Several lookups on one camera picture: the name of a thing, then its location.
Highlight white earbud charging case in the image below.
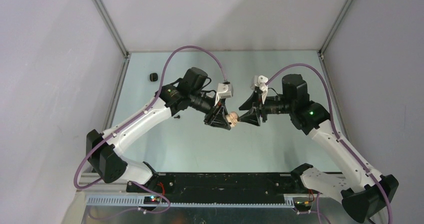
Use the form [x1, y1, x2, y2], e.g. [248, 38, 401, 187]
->
[226, 112, 239, 128]

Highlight right aluminium frame post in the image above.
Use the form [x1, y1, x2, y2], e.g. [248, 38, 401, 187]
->
[319, 0, 355, 58]

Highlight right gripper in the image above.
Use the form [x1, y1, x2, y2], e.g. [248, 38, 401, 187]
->
[237, 90, 294, 126]

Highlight black earbud charging case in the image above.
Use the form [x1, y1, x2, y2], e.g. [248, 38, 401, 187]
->
[148, 73, 159, 82]

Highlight left aluminium frame post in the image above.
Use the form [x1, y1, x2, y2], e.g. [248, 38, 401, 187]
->
[92, 0, 129, 58]

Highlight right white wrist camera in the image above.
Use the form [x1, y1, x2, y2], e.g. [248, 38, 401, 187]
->
[251, 75, 269, 104]

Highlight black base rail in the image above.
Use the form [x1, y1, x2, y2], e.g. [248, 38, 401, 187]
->
[144, 172, 312, 204]

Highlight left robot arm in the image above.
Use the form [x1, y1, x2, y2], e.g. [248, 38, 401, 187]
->
[86, 67, 234, 192]

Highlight aluminium frame post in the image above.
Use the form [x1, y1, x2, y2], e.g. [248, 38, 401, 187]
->
[92, 0, 129, 58]
[319, 0, 355, 58]

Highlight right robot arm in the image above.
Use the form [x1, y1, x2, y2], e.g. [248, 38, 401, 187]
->
[239, 74, 399, 223]

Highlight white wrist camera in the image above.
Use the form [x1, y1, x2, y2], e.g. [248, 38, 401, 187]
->
[251, 75, 269, 104]
[214, 81, 234, 106]

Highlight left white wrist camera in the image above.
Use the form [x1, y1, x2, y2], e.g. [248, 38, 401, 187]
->
[214, 81, 234, 106]

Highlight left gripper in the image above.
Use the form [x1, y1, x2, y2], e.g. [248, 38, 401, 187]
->
[189, 90, 231, 130]

